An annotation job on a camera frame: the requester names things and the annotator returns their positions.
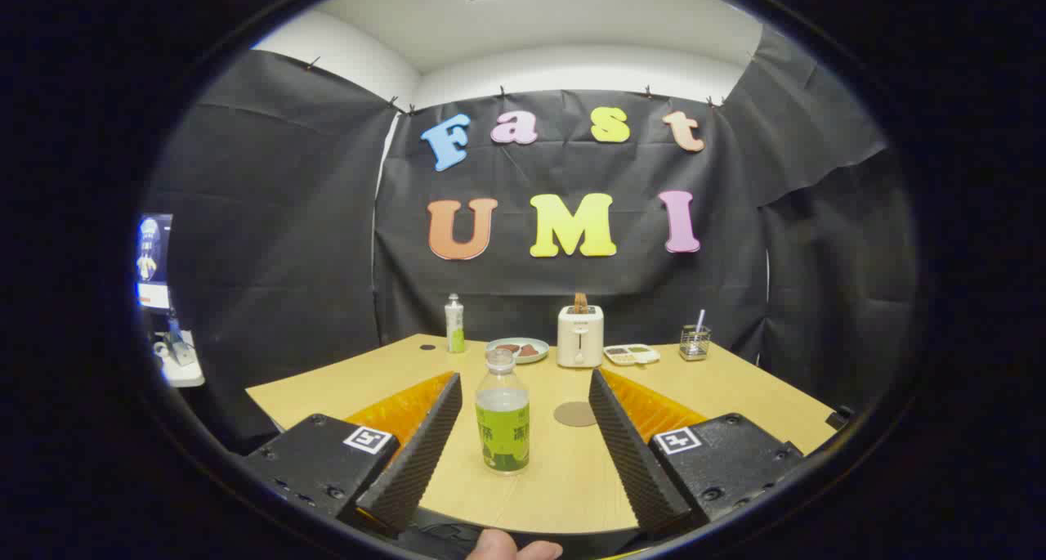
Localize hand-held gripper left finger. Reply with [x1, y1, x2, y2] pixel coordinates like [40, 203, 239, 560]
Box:
[243, 370, 463, 536]

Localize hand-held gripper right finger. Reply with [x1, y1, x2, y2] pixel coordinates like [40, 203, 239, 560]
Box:
[588, 368, 806, 536]

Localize brown round coaster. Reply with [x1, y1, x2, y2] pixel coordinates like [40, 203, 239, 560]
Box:
[553, 401, 598, 428]

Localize green label juice bottle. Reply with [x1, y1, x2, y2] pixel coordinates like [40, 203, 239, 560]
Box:
[476, 347, 530, 475]

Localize small white green bottle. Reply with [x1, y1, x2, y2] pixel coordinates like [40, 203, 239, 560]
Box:
[445, 293, 466, 354]

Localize white divided dish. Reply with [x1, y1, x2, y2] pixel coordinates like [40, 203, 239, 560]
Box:
[603, 344, 661, 366]

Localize wooden table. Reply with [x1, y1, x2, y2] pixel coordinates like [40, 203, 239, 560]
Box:
[245, 334, 838, 536]

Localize pale green plate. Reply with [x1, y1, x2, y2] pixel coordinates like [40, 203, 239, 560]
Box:
[486, 337, 550, 365]

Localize white toaster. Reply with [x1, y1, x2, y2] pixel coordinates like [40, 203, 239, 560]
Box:
[557, 304, 605, 369]

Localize white side table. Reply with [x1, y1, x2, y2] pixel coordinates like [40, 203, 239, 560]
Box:
[154, 331, 205, 388]

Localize black backdrop cloth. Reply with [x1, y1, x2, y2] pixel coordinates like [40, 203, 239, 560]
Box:
[143, 25, 920, 455]

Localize computer monitor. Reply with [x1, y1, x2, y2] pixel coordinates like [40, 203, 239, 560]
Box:
[135, 213, 174, 311]

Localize metal wire holder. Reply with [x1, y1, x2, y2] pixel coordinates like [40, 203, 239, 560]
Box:
[679, 325, 712, 361]

